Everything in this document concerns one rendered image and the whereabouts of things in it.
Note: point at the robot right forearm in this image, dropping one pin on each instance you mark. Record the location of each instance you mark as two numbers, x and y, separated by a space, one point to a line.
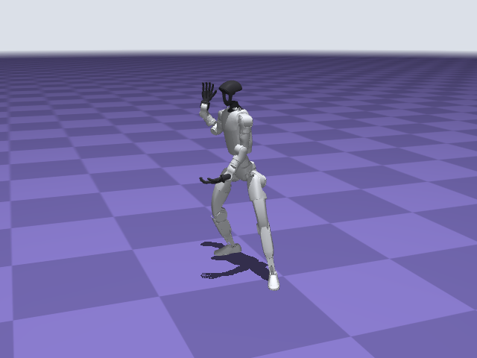
204 113

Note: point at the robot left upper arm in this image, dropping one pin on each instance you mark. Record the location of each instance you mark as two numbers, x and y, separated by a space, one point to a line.
245 123

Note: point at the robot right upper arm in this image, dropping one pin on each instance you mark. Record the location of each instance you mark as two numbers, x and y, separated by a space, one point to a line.
217 129

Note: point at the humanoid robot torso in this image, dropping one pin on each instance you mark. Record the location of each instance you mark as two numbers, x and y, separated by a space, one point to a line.
231 130

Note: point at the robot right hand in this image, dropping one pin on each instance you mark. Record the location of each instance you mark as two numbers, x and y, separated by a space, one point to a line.
207 94

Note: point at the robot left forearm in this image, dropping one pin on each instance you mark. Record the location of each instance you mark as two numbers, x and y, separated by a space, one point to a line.
235 163

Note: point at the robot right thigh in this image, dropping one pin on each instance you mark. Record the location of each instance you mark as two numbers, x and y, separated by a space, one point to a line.
219 196

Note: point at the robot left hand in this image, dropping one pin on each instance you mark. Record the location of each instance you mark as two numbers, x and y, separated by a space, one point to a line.
222 178

